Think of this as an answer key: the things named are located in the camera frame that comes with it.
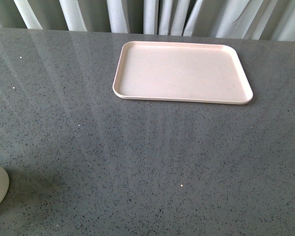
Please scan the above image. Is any pink rectangular plastic tray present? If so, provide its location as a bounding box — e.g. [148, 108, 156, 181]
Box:
[113, 41, 253, 104]

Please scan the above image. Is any white pleated curtain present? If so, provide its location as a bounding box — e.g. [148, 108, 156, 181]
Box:
[0, 0, 295, 41]

